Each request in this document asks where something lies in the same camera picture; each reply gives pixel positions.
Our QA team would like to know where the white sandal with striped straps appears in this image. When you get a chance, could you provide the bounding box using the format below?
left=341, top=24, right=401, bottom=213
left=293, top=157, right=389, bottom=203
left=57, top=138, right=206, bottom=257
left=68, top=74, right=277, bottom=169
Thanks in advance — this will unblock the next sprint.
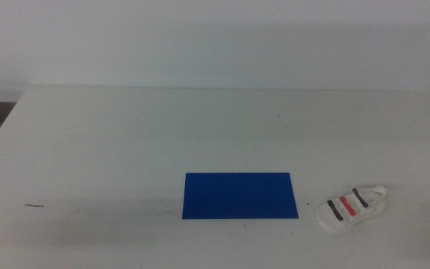
left=315, top=185, right=387, bottom=235

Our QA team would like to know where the blue rectangular mat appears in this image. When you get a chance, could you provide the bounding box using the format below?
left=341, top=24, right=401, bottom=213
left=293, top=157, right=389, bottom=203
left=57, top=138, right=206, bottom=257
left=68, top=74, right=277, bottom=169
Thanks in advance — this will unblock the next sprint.
left=181, top=172, right=299, bottom=220

